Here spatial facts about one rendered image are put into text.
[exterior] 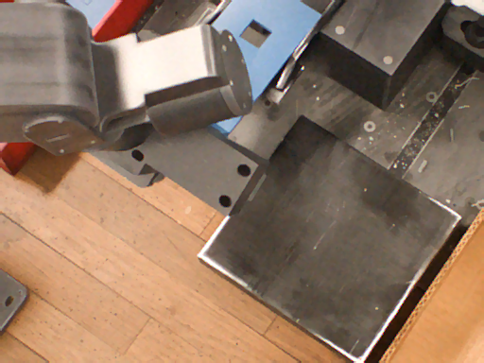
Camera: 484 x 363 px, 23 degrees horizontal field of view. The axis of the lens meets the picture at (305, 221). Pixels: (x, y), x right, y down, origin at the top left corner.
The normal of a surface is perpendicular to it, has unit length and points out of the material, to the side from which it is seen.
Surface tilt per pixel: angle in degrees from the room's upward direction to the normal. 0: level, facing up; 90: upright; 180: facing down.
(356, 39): 0
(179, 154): 25
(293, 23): 4
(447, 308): 0
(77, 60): 54
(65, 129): 90
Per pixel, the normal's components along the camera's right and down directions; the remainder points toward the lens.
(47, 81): 0.33, -0.32
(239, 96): 0.94, -0.23
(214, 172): -0.21, 0.08
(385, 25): 0.00, -0.29
